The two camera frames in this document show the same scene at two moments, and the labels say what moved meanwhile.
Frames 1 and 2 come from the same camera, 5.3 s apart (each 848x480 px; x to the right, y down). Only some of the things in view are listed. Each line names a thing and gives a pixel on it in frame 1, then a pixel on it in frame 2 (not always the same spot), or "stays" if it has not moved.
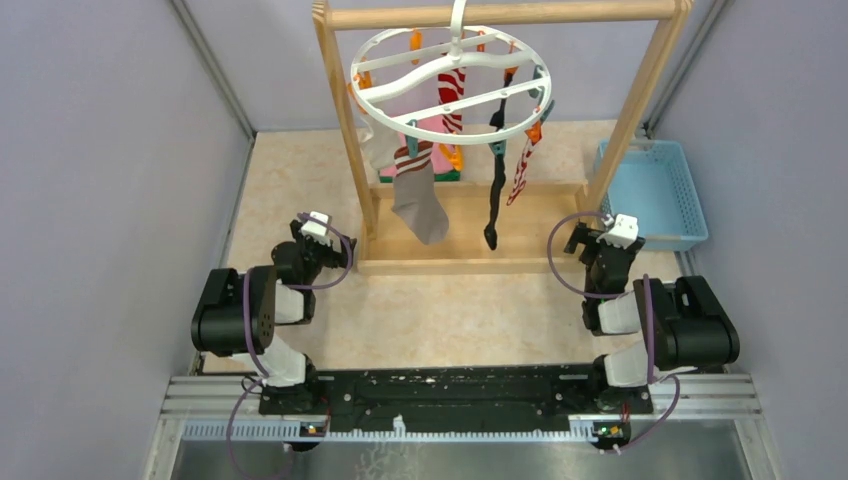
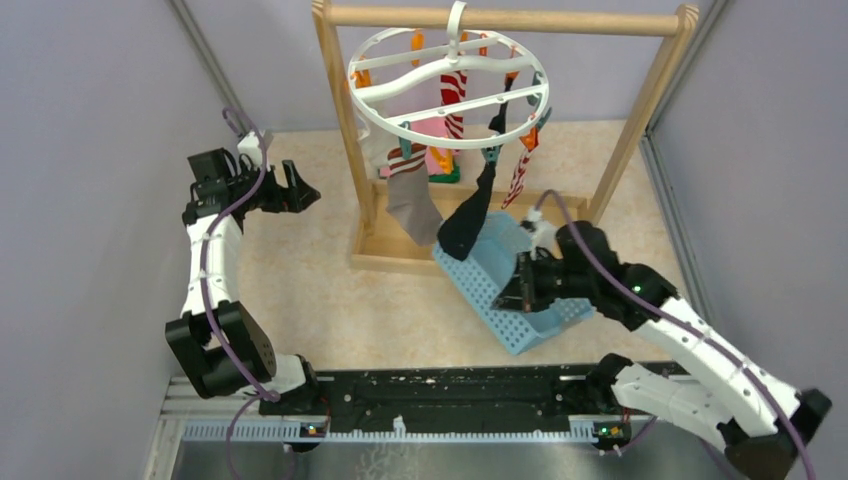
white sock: (379, 141) stays
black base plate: (456, 396) stays
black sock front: (490, 231) to (458, 231)
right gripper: (581, 235) to (521, 292)
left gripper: (334, 258) to (292, 198)
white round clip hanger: (452, 84) stays
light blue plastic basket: (652, 189) to (480, 278)
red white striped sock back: (451, 87) stays
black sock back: (497, 118) stays
